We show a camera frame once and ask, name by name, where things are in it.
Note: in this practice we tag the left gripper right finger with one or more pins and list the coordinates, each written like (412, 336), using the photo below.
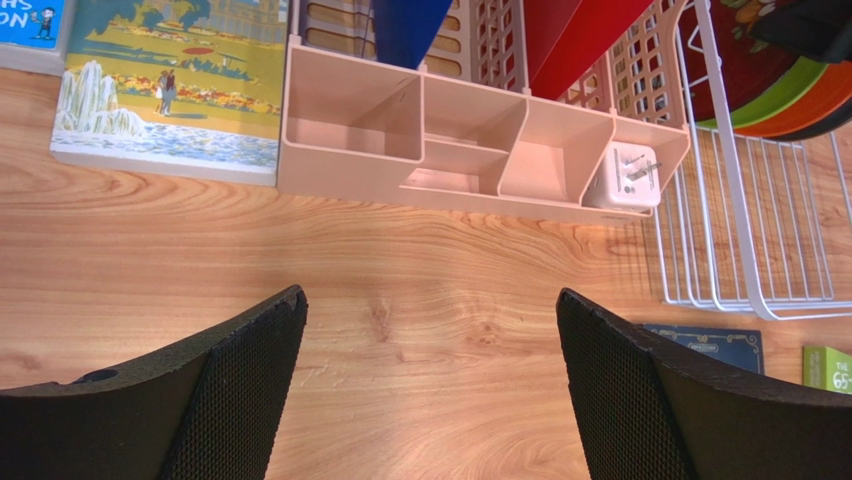
(649, 408)

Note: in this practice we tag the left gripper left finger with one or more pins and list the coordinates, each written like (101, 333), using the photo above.
(205, 407)

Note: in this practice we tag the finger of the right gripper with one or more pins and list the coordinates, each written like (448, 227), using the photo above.
(817, 29)

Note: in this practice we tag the red floral plate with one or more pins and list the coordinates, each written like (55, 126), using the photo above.
(749, 66)

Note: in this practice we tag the green plate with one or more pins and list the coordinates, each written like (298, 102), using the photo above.
(772, 93)

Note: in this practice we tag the orange plate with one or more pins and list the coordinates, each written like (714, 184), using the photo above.
(805, 94)

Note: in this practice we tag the black plate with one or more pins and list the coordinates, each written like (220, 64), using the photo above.
(838, 118)

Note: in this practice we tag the Nineteen Eighty-Four book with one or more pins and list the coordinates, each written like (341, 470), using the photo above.
(737, 347)

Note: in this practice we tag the green 65-Storey Treehouse book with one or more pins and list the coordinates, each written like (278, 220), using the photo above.
(827, 369)

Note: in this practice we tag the white power adapter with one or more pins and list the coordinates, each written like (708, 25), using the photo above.
(626, 180)

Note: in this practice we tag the red plastic folder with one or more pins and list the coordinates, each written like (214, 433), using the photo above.
(565, 37)

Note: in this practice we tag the pink plastic file organizer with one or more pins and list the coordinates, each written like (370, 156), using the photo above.
(463, 131)

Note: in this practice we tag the illustrated garden cover book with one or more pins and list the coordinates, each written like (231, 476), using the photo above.
(183, 88)

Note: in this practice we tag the blue plastic folder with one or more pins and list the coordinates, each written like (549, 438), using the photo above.
(405, 29)

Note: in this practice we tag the blue Treehouse book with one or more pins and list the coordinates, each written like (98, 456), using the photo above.
(35, 35)

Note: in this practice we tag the white wire dish rack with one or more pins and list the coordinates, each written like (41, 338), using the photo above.
(750, 225)

